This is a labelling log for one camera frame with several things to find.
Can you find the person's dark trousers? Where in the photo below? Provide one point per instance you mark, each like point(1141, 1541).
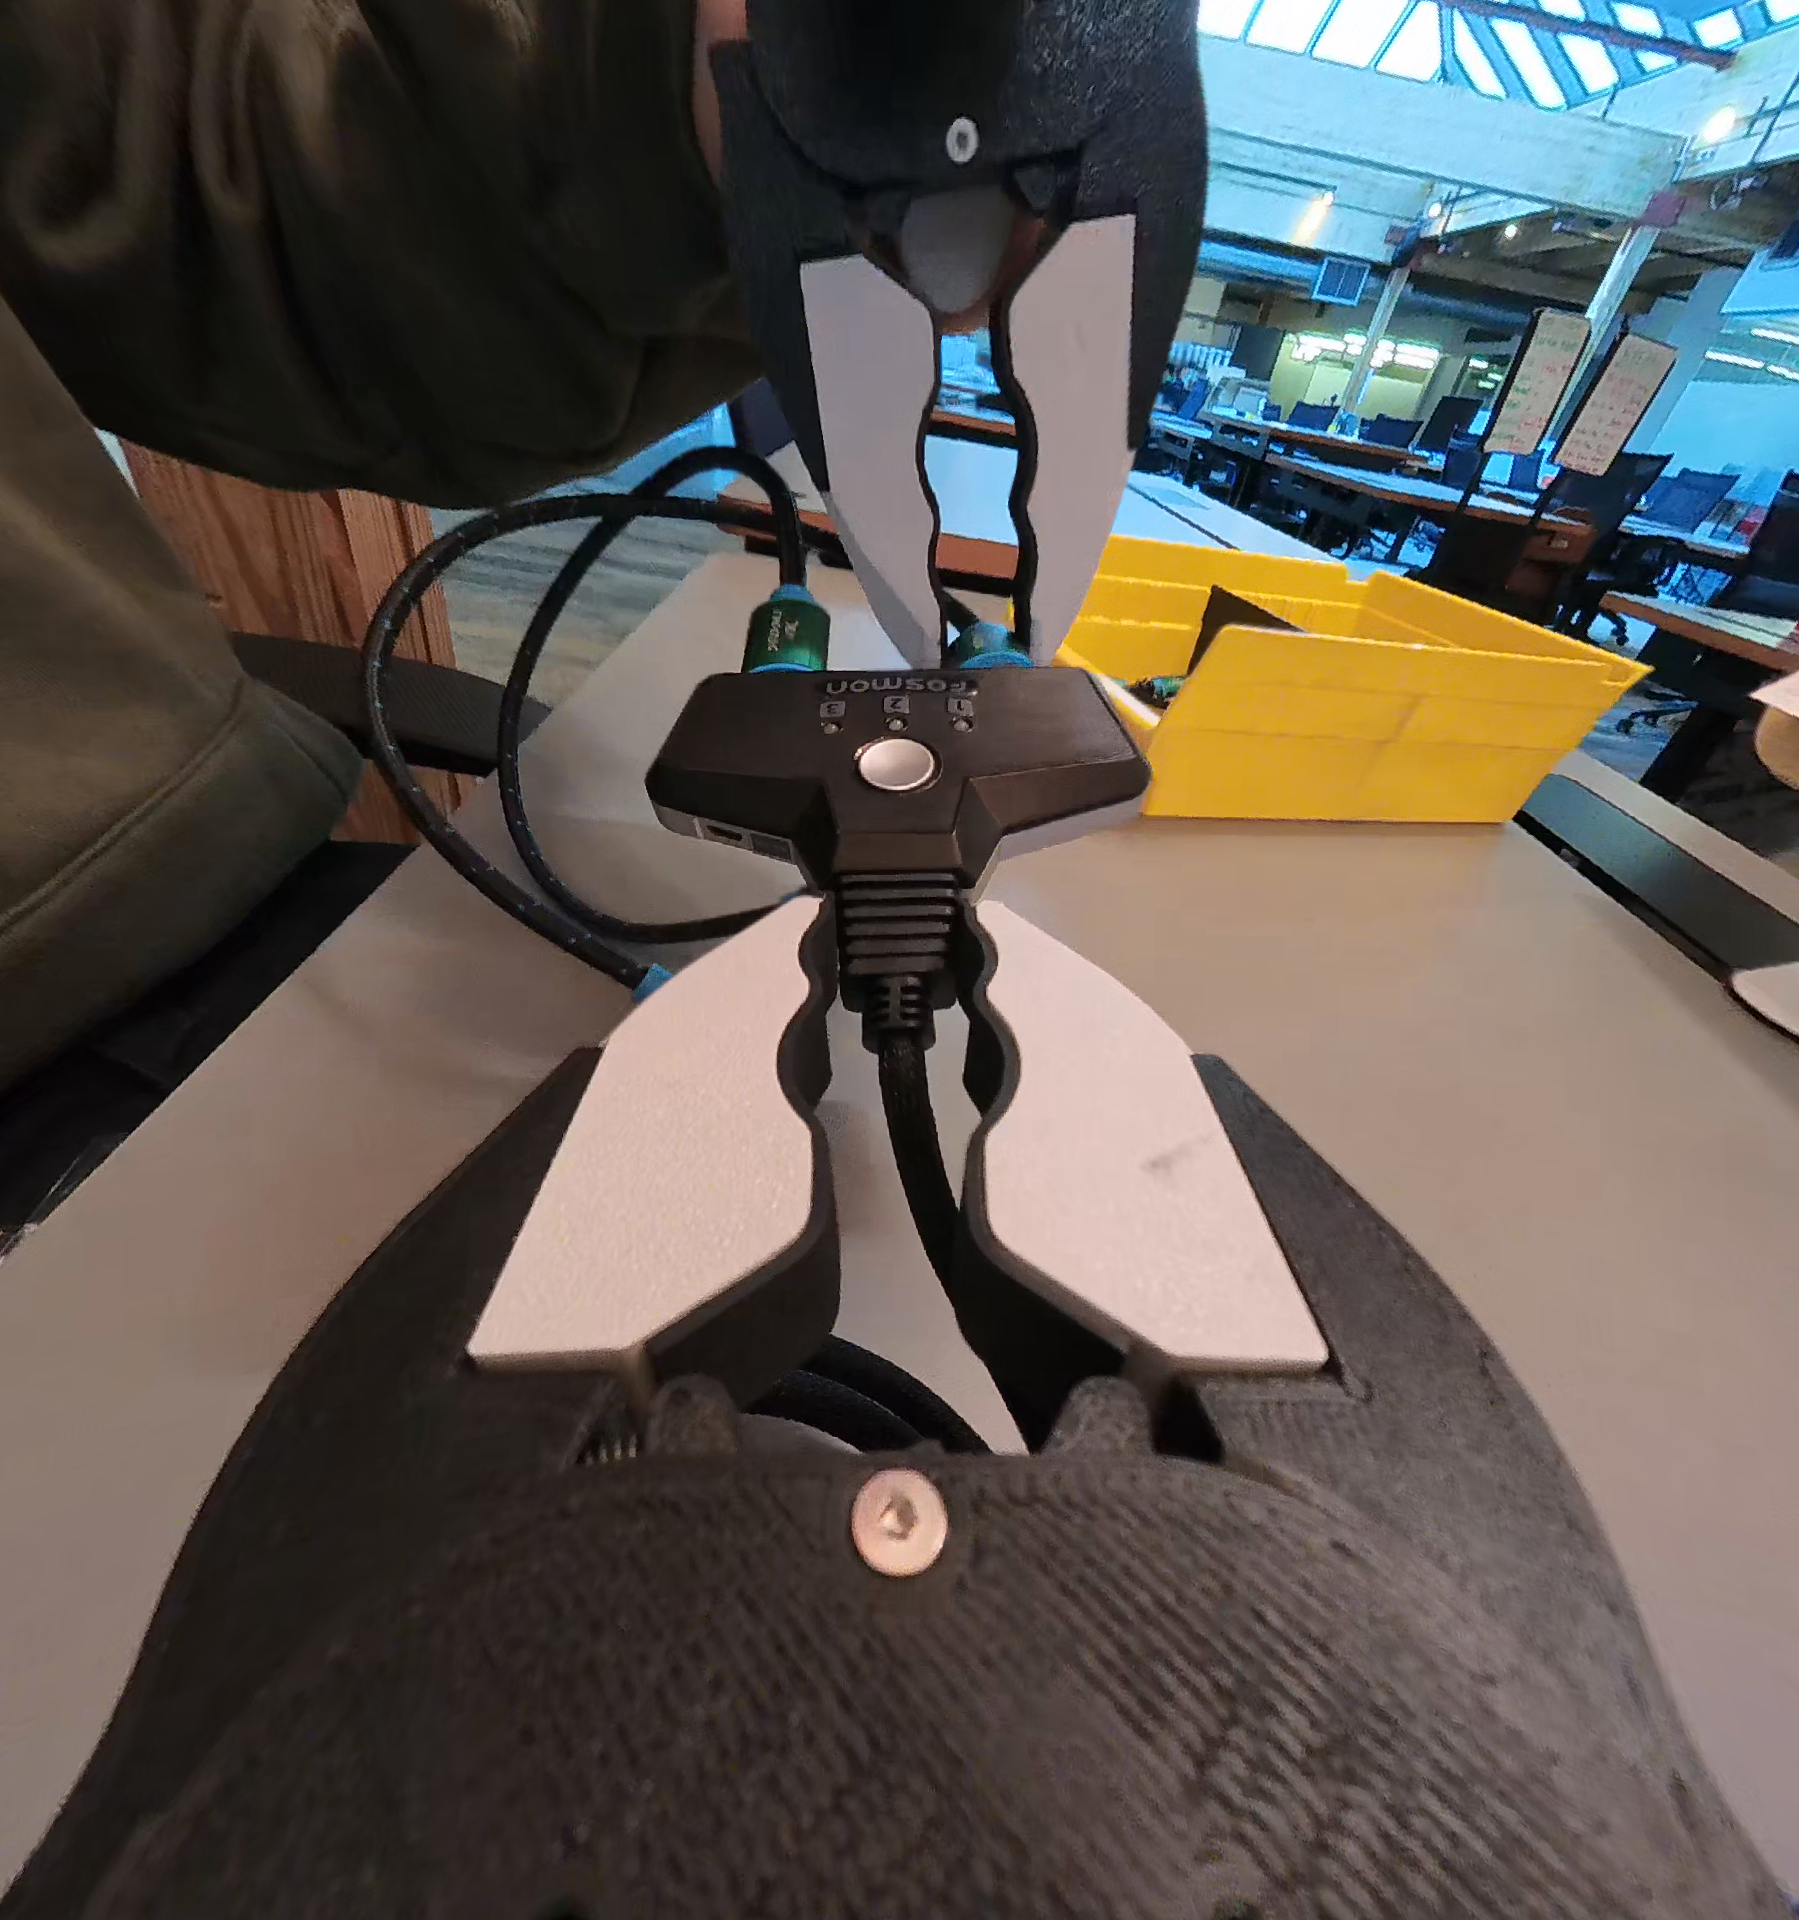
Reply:
point(208, 1050)

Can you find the row of black office chairs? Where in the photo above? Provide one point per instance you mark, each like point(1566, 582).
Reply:
point(1634, 496)

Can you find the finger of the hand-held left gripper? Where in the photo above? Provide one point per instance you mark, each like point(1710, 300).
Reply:
point(864, 407)
point(1088, 392)

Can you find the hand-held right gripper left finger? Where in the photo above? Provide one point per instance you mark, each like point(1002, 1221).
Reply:
point(659, 1171)

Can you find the yellow plastic bin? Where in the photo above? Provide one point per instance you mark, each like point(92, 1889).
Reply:
point(1364, 737)

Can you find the black desk rail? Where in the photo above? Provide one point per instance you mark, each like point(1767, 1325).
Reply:
point(1665, 864)

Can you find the black office chair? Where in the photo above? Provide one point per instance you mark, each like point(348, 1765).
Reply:
point(449, 719)

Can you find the wooden post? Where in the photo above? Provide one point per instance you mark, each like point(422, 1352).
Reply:
point(285, 570)

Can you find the white flip chart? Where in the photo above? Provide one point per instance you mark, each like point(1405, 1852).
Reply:
point(1538, 384)
point(1618, 407)

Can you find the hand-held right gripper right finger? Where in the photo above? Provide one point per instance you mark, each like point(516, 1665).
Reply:
point(1140, 1186)

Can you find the row of long office desks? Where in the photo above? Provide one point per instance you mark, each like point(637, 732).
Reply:
point(1710, 623)

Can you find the grey desk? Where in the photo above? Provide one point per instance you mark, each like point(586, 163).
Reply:
point(1441, 1050)

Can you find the black video switch box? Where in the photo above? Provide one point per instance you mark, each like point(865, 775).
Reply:
point(779, 750)

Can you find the person's olive sweatshirt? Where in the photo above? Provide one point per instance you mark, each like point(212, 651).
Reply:
point(74, 719)

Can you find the person's left forearm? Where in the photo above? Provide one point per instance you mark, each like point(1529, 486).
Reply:
point(314, 225)

